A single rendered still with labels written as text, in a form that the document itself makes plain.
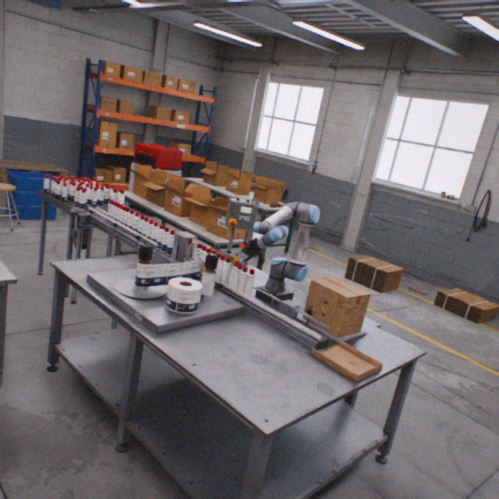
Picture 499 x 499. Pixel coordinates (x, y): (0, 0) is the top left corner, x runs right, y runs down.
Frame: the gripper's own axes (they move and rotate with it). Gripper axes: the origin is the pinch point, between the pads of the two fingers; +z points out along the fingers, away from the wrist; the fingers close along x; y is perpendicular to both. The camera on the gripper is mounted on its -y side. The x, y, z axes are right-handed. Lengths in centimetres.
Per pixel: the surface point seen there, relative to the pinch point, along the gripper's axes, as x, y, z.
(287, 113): -735, -47, 224
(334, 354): 41, -64, -32
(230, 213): -29.2, 22.4, 1.4
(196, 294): 40.4, 12.6, 9.2
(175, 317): 56, 14, 18
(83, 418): 86, 0, 115
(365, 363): 42, -77, -44
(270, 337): 42, -34, -8
